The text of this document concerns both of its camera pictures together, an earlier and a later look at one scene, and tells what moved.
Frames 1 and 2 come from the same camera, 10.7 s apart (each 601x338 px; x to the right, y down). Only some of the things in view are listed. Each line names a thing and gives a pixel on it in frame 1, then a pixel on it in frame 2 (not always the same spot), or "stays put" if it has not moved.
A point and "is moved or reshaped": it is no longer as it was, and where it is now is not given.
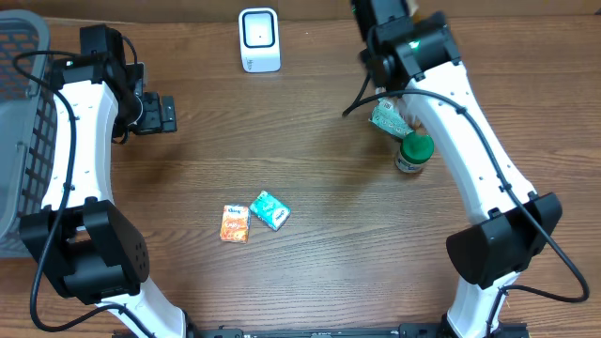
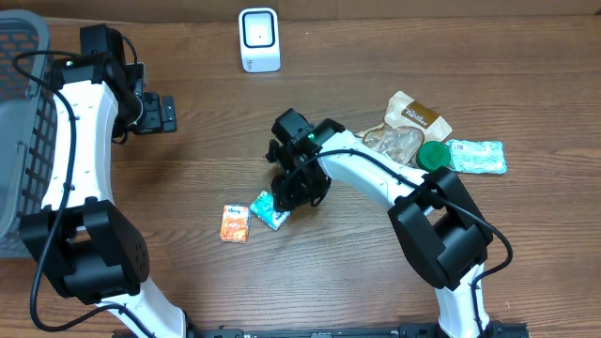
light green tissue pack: (387, 114) is moved or reshaped
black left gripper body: (150, 118) stays put
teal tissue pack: (270, 211) stays put
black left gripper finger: (168, 115) stays put
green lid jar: (415, 149) -> (433, 154)
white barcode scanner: (259, 40) stays put
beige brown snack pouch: (417, 14) -> (407, 127)
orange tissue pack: (236, 220) stays put
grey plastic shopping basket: (28, 128) stays put
